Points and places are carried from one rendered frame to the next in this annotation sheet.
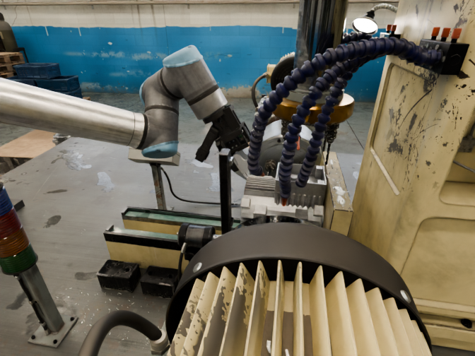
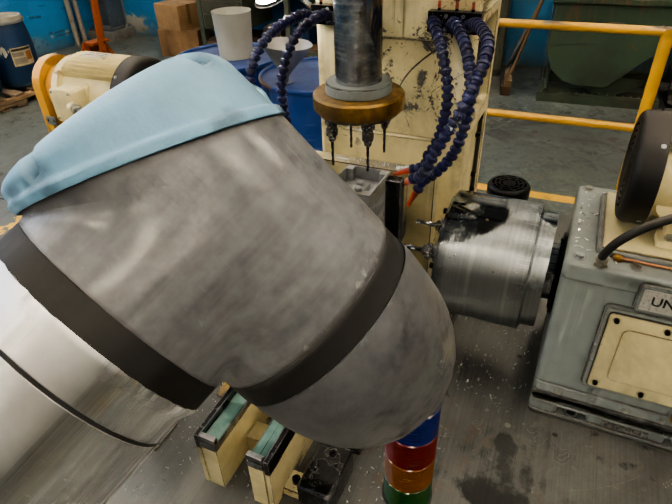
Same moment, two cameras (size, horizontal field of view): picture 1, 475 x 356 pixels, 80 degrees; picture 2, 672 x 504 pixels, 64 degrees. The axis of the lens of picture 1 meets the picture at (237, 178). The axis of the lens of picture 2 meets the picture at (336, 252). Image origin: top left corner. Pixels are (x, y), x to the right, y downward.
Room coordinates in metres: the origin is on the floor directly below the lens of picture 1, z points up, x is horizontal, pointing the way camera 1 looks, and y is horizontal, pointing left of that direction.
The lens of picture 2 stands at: (0.42, 0.86, 1.68)
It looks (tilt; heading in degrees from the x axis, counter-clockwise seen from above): 35 degrees down; 285
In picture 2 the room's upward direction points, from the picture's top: 2 degrees counter-clockwise
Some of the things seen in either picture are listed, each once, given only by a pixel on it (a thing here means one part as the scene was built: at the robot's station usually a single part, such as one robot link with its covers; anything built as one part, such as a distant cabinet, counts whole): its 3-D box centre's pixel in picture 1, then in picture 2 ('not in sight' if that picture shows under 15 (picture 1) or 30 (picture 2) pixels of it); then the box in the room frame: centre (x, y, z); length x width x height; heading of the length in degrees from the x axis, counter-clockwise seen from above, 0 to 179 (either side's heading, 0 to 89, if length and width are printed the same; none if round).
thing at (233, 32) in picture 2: not in sight; (231, 33); (1.74, -2.03, 0.99); 0.24 x 0.22 x 0.24; 171
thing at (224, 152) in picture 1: (225, 203); (392, 240); (0.53, 0.03, 1.12); 0.04 x 0.03 x 0.26; 80
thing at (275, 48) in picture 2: not in sight; (288, 68); (1.29, -1.63, 0.93); 0.25 x 0.24 x 0.25; 81
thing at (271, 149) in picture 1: (286, 152); not in sight; (0.99, -0.19, 1.04); 0.37 x 0.25 x 0.25; 170
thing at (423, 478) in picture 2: (8, 239); (409, 460); (0.44, 0.46, 1.10); 0.06 x 0.06 x 0.04
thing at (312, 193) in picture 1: (299, 184); (358, 193); (0.64, -0.16, 1.11); 0.12 x 0.11 x 0.07; 79
